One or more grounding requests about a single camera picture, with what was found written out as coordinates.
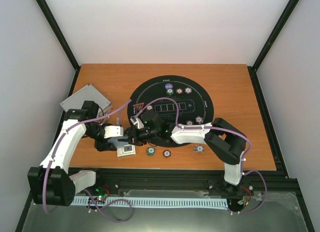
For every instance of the black frame post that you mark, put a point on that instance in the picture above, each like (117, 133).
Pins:
(286, 13)
(47, 12)

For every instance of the black left rear frame post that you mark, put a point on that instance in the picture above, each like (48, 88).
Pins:
(47, 12)

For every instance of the orange chip top seat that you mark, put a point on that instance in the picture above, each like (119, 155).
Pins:
(179, 91)

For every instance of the orange chip seat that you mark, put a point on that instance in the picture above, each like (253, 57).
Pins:
(189, 122)
(179, 91)

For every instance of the blue chip top seat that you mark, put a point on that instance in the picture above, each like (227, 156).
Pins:
(188, 90)

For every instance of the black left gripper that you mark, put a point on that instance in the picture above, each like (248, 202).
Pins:
(103, 146)

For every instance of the black right frame rail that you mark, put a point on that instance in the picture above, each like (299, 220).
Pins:
(267, 122)

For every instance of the black round poker mat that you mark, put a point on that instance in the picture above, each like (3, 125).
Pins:
(182, 106)

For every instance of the metal front tray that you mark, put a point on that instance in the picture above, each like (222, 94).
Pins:
(281, 214)

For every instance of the light blue cable duct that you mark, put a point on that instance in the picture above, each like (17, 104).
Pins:
(164, 203)

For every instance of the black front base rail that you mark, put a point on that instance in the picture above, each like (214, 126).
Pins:
(192, 180)

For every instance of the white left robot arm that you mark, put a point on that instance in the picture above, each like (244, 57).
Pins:
(50, 182)

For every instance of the green chip top seat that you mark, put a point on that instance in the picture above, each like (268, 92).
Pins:
(169, 92)

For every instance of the blue backed card deck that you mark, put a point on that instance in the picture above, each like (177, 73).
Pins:
(117, 143)

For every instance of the green poker chip stack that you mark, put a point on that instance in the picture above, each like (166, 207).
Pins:
(150, 151)

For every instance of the orange poker chip stack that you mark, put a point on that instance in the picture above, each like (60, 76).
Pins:
(166, 153)

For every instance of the purple blind button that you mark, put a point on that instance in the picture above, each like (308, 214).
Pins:
(168, 86)

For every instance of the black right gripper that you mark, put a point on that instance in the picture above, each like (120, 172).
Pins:
(132, 130)

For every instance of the blue poker chip stack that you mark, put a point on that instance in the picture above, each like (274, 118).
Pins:
(199, 148)

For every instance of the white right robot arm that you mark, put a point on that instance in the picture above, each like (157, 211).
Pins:
(229, 144)

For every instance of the blue chip seat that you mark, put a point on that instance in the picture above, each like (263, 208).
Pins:
(188, 90)
(199, 120)

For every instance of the black right rear frame post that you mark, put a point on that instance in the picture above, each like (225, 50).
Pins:
(286, 13)

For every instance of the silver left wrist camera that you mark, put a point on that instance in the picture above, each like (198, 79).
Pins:
(111, 131)

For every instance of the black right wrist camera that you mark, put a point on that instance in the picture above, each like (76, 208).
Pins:
(151, 119)

